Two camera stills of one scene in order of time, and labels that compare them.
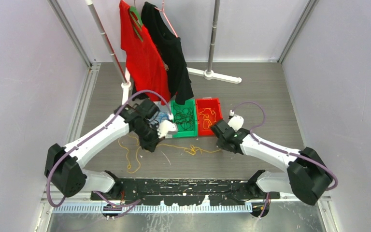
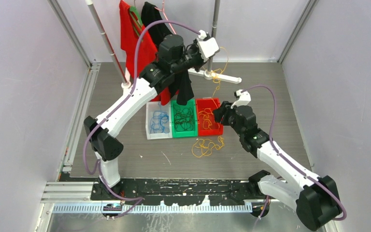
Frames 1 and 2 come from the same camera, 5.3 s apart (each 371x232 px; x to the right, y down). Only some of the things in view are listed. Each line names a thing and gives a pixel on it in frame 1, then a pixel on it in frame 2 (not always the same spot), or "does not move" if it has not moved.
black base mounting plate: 185,191 does not move
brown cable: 185,118 does not move
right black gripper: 221,144 -> 219,113
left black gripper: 151,144 -> 195,46
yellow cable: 200,113 does not move
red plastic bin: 209,112 does not move
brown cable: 184,117 does not move
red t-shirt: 145,65 does not move
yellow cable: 194,149 -> 210,119
